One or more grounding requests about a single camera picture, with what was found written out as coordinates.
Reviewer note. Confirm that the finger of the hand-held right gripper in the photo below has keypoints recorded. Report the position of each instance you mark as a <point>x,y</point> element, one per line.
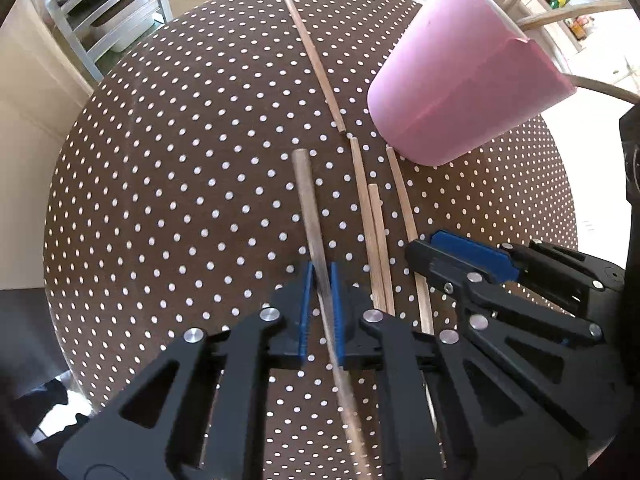
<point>475,255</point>
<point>450,275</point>

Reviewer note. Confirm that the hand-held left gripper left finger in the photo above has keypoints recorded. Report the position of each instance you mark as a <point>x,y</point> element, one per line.
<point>240,385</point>

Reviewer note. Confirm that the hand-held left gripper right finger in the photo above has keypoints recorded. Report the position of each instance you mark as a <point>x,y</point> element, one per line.
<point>400,400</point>

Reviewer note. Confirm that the pink cup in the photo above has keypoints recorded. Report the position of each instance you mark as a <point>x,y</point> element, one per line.
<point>450,85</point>

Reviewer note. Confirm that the brown polka dot tablecloth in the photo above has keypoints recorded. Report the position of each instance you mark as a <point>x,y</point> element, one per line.
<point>200,185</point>

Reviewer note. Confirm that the metal storage rack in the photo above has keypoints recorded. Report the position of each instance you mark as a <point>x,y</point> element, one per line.
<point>71,40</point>

